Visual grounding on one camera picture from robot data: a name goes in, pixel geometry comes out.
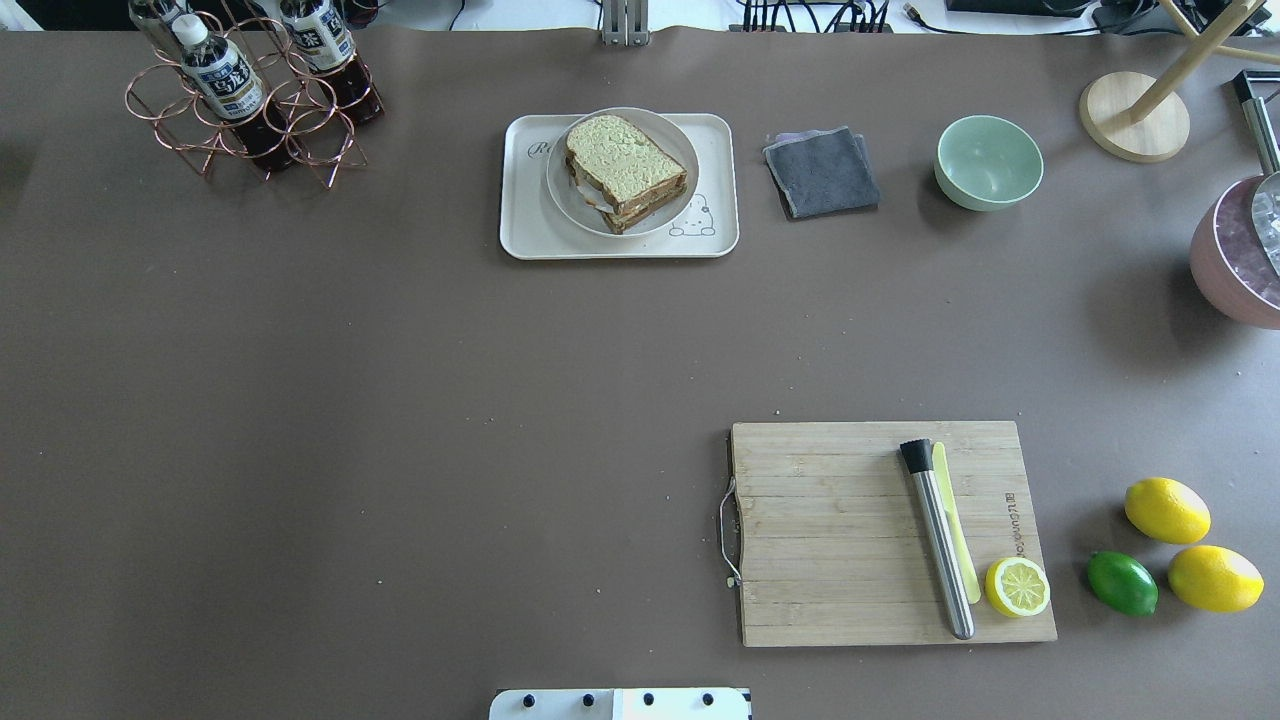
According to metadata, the aluminium frame post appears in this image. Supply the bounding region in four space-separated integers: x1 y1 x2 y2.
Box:
599 0 652 47

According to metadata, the green lime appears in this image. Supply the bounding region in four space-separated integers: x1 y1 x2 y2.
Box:
1085 551 1158 618

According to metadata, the yellow lemon lower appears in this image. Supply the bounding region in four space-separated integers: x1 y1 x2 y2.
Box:
1167 544 1265 612

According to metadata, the tea bottle upper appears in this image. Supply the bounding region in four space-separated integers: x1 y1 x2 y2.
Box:
172 13 294 173

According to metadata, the yellow plastic knife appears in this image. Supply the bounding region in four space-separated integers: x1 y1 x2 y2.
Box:
931 441 982 605

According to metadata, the tea bottle lower right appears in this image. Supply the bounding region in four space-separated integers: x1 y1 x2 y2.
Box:
127 0 191 61

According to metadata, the yellow lemon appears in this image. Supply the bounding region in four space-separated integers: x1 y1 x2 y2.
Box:
1167 544 1265 612
1124 477 1212 544

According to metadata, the green ceramic bowl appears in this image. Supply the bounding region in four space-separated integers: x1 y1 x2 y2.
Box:
933 115 1044 211

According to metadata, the fried egg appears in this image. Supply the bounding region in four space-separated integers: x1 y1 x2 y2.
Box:
571 173 614 213

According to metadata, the steel cylinder muddler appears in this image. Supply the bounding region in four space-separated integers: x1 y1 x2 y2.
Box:
899 438 977 641

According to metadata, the white round plate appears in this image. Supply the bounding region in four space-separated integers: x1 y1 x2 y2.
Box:
547 108 700 238

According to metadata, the half lemon slice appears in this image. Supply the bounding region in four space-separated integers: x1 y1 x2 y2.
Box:
984 556 1051 618

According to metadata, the cream rabbit tray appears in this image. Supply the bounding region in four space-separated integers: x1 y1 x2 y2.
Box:
499 113 740 260

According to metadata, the copper wire bottle rack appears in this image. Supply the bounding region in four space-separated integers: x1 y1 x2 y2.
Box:
125 1 384 188

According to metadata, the tea bottle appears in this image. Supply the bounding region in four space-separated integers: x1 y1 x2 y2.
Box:
127 0 191 61
172 13 294 173
280 1 384 126

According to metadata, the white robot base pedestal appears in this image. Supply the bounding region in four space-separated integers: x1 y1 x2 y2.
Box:
488 687 753 719

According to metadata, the yellow lemon upper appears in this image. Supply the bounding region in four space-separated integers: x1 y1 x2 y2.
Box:
1124 477 1212 544

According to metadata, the wooden cup stand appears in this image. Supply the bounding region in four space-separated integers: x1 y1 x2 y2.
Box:
1078 1 1279 163

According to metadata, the pink ice bowl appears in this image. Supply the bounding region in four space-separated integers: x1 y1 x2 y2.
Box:
1189 176 1279 331

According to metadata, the bread slice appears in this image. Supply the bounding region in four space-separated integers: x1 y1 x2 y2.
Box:
554 158 690 234
564 113 689 214

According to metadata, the wooden cutting board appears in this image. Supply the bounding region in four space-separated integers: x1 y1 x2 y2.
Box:
730 420 1044 648

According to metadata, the metal ice scoop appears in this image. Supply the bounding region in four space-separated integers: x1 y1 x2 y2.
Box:
1233 70 1279 273

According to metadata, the tea bottle lower left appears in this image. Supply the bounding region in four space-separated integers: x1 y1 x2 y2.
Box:
280 1 384 126

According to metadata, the grey folded cloth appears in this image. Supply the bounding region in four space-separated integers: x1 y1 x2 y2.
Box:
763 126 882 220

